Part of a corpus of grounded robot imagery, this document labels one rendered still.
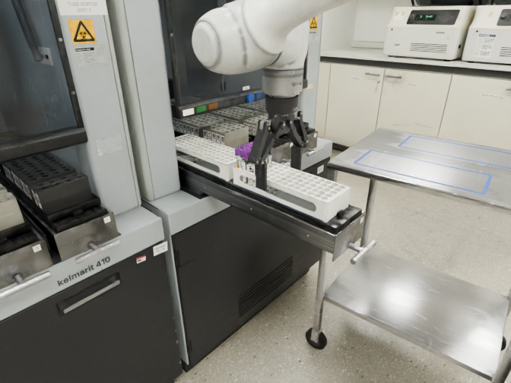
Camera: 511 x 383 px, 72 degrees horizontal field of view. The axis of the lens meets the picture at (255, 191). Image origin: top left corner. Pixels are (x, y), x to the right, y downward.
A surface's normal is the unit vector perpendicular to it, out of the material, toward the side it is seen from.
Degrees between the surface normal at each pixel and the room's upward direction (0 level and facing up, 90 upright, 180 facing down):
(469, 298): 0
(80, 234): 90
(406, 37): 90
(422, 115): 90
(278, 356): 0
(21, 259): 90
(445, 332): 0
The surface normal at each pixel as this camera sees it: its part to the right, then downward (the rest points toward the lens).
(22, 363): 0.73, 0.30
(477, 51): -0.68, 0.34
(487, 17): -0.58, -0.17
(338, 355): 0.00, -0.89
